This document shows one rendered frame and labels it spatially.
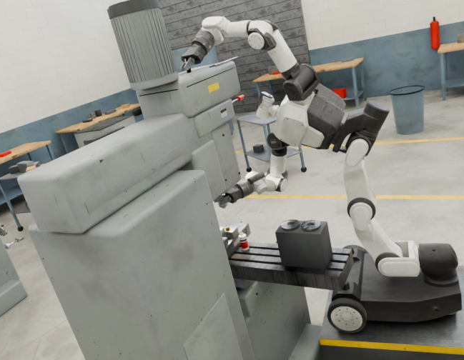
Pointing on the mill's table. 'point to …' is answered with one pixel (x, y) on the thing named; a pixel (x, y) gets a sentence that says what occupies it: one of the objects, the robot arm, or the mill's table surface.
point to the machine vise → (235, 237)
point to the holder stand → (304, 243)
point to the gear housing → (214, 117)
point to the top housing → (191, 91)
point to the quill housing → (226, 156)
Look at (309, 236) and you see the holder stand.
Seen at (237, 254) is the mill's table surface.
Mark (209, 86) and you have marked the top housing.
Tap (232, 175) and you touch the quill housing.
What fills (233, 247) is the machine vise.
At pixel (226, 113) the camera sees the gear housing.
